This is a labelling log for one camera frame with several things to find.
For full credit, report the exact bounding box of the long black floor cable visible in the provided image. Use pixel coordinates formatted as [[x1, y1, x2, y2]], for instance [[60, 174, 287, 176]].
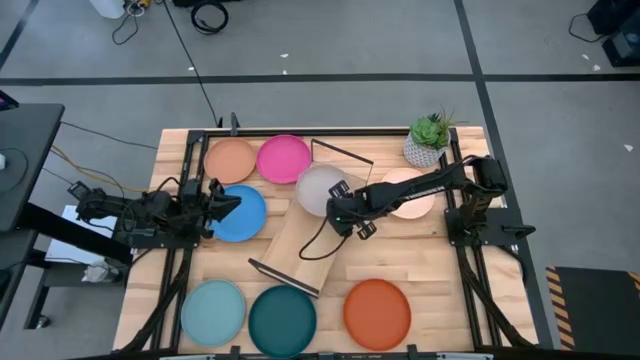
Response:
[[160, 0, 222, 129]]

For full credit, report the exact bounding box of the wooden shelf with black frame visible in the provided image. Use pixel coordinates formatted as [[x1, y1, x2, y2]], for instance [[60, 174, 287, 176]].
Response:
[[247, 138, 375, 300]]

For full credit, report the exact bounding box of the pale pink plate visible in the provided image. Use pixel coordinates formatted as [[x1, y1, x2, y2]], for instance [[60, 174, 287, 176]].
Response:
[[380, 167, 437, 221]]

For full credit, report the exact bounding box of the black mat with hazard stripes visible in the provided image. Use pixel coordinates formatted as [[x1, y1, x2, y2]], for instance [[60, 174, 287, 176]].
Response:
[[544, 265, 640, 351]]

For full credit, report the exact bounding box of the thin black floor cable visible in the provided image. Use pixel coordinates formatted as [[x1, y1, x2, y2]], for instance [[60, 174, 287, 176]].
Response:
[[110, 4, 141, 46]]

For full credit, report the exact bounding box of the white flat box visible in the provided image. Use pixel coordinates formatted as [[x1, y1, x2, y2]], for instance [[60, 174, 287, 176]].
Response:
[[44, 204, 134, 266]]

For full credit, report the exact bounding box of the black equipment case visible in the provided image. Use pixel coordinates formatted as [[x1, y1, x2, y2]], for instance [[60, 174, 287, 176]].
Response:
[[601, 27, 640, 69], [585, 0, 640, 36]]

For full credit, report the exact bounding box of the black desk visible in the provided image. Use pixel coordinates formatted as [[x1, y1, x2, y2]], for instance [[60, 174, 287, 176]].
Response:
[[0, 102, 134, 331]]

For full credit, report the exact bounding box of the coiled black cable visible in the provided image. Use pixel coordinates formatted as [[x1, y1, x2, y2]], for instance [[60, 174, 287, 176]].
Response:
[[189, 0, 230, 36]]

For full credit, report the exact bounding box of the dark teal plate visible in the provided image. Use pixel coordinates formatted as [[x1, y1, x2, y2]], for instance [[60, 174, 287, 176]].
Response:
[[247, 284, 318, 360]]

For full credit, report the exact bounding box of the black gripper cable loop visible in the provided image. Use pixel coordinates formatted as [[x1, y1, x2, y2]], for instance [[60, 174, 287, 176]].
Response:
[[298, 217, 351, 262]]

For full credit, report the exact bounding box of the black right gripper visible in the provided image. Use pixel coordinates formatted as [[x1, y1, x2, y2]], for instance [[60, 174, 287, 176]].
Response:
[[325, 179, 378, 241]]

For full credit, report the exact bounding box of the succulent in white patterned pot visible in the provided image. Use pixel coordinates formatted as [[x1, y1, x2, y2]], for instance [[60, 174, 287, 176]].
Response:
[[402, 107, 469, 169]]

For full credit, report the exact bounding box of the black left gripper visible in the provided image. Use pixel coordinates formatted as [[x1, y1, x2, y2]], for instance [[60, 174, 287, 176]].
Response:
[[179, 177, 243, 240]]

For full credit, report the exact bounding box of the black table rig frame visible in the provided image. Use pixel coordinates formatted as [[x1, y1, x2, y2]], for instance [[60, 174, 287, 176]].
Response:
[[112, 112, 539, 360]]

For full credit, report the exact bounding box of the blue plate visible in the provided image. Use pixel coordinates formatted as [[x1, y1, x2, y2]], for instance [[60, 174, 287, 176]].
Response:
[[209, 183, 269, 244]]

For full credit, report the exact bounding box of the light teal plate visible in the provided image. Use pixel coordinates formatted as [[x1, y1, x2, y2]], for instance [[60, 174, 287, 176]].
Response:
[[180, 278, 247, 349]]

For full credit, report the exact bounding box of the white container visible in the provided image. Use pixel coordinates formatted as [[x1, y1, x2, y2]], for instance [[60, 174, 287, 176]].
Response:
[[88, 0, 126, 20]]

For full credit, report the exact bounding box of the grey plate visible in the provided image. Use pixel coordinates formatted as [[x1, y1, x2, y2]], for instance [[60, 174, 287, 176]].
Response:
[[294, 164, 351, 219]]

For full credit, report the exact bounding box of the light orange plate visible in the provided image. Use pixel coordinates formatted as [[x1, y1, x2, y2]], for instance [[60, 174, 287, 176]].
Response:
[[203, 136, 258, 186]]

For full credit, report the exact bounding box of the yellow cable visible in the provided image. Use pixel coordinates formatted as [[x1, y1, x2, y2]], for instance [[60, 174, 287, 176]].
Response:
[[49, 144, 151, 194]]

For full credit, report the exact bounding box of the grey plastic bag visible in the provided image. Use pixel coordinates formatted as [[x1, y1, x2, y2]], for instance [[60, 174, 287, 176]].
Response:
[[82, 259, 121, 284]]

